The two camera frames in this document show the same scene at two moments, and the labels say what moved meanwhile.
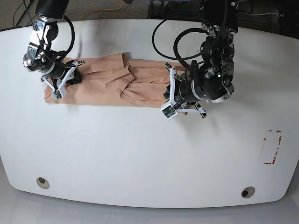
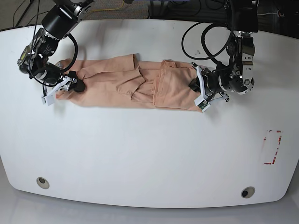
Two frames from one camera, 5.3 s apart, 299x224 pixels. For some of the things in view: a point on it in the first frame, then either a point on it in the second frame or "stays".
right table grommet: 248,192 stays
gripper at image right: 176,100 -> 210,84
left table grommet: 42,183 stays
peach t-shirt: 113,80 stays
